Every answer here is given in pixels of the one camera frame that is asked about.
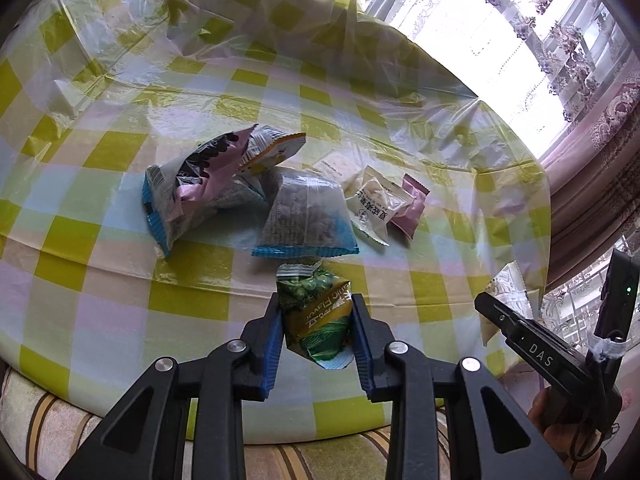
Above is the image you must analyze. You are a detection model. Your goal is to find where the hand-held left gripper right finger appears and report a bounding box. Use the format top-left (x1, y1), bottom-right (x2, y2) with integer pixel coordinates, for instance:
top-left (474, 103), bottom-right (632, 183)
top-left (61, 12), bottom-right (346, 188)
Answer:
top-left (350, 294), bottom-right (573, 480)

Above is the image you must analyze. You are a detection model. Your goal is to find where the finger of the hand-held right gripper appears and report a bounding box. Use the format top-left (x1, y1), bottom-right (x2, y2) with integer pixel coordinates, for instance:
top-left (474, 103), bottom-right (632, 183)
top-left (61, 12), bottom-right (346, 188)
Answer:
top-left (474, 291), bottom-right (532, 347)

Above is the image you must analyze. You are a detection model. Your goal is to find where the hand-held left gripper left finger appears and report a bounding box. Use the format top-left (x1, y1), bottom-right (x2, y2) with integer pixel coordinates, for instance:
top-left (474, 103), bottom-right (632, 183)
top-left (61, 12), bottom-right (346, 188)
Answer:
top-left (55, 292), bottom-right (286, 480)

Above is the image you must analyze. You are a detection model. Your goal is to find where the white green-print snack packet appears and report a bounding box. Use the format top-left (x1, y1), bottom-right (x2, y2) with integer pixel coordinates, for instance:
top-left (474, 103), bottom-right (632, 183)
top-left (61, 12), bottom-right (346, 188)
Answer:
top-left (480, 261), bottom-right (535, 348)

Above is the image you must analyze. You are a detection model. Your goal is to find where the green snack packet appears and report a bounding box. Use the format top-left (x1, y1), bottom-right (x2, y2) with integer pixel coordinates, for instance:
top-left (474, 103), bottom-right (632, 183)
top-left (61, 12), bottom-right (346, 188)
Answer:
top-left (276, 260), bottom-right (353, 371)

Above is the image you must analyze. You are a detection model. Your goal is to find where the blue-edged clear snack packet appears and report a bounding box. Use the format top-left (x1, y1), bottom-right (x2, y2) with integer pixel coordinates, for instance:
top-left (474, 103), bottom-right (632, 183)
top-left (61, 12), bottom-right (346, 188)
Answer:
top-left (251, 170), bottom-right (361, 259)
top-left (142, 160), bottom-right (268, 260)

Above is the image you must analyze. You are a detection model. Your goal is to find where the person's right hand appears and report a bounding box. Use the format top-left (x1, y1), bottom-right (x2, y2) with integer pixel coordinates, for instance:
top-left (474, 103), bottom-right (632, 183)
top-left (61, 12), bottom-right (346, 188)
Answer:
top-left (527, 387), bottom-right (608, 480)

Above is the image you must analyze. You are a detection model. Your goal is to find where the sheer lace curtain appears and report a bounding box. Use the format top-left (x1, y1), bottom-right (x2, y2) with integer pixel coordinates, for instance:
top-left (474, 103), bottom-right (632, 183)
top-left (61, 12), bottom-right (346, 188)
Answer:
top-left (365, 0), bottom-right (626, 161)
top-left (542, 240), bottom-right (621, 361)

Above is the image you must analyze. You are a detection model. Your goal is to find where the small pink snack packet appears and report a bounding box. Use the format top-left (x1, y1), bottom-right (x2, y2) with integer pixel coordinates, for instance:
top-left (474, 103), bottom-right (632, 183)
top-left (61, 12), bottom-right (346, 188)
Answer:
top-left (390, 174), bottom-right (431, 239)

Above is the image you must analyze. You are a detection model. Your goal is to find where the cream red-print snack packet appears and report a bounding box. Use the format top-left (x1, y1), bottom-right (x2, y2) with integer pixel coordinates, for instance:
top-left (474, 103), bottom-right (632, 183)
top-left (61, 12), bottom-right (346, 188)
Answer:
top-left (345, 166), bottom-right (412, 247)

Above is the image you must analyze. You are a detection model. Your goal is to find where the pink-brown embroidered curtain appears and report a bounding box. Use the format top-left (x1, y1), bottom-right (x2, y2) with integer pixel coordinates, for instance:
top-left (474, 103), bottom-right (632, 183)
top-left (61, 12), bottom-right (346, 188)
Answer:
top-left (537, 50), bottom-right (640, 291)

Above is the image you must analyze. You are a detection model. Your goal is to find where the checked plastic tablecloth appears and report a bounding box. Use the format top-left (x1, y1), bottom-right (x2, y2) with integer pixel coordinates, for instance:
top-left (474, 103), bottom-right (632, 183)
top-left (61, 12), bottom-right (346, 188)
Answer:
top-left (0, 0), bottom-right (553, 443)

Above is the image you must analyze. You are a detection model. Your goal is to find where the pink black snack packet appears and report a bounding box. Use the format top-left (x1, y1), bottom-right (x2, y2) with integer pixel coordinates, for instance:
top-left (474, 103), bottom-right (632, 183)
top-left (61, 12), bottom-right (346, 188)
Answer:
top-left (172, 127), bottom-right (258, 221)

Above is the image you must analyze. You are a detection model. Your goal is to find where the orange-topped snack packet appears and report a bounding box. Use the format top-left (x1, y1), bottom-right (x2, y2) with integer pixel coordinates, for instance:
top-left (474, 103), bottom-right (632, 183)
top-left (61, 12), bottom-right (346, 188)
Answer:
top-left (237, 125), bottom-right (307, 176)

